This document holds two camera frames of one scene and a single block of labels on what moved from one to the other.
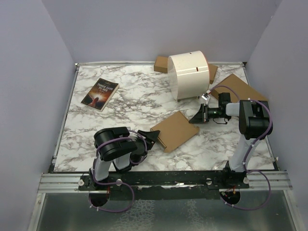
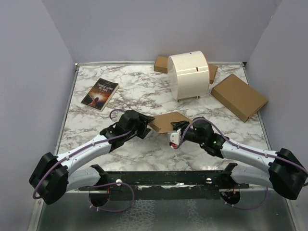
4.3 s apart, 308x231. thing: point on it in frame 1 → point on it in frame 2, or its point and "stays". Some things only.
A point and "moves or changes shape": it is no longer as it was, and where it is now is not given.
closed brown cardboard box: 244,91 stays
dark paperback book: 99,95 stays
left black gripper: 153,135 → 143,121
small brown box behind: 161,64 stays
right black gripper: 202,116 → 181,125
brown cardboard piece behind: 212,70 stays
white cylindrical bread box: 188,74 stays
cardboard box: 174,130 moves or changes shape
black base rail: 165,185 stays
